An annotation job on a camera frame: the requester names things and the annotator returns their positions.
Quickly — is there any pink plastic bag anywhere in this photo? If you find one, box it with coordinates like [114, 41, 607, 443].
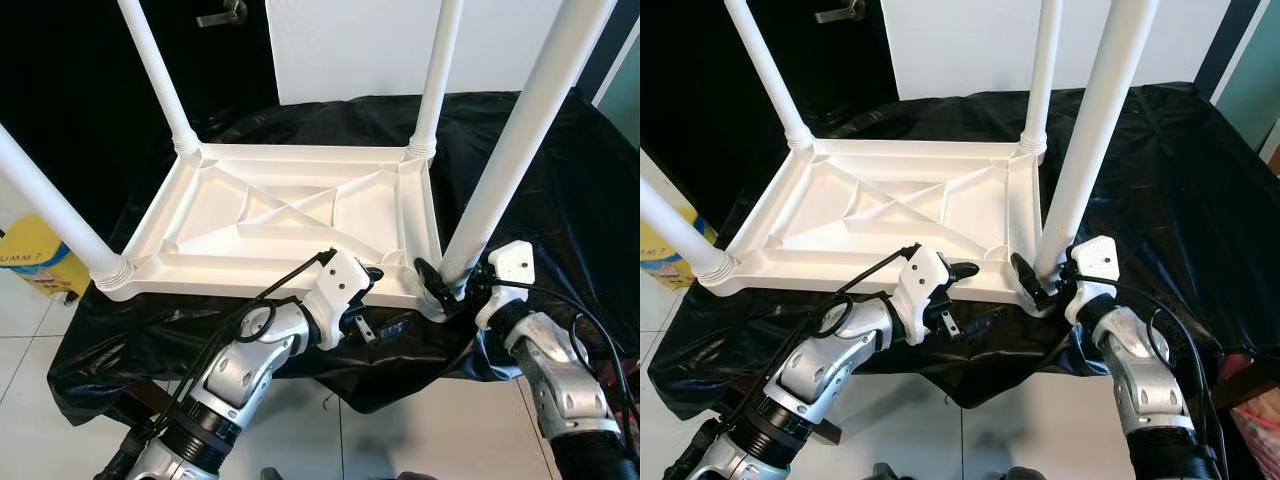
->
[1235, 385, 1280, 471]

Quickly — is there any black plastic table cover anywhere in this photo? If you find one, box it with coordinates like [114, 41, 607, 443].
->
[48, 90, 641, 426]
[648, 83, 1280, 411]

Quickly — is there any yellow cardboard box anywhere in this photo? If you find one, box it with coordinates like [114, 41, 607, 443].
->
[0, 215, 91, 298]
[640, 205, 719, 291]

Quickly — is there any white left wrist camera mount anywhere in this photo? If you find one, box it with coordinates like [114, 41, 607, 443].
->
[895, 245, 961, 346]
[303, 250, 371, 351]

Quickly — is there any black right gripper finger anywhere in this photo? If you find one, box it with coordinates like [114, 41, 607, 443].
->
[1009, 251, 1050, 307]
[413, 257, 458, 312]

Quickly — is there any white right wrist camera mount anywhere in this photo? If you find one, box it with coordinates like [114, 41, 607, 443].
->
[1062, 235, 1121, 326]
[475, 242, 536, 331]

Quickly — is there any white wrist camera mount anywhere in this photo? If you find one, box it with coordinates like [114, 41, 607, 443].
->
[475, 242, 536, 331]
[1062, 235, 1121, 326]
[895, 245, 961, 346]
[303, 250, 371, 351]

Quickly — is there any white plastic table top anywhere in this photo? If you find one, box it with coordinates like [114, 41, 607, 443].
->
[98, 143, 446, 323]
[698, 138, 1051, 316]

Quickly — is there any black door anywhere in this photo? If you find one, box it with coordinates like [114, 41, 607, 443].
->
[0, 0, 279, 241]
[640, 0, 901, 231]

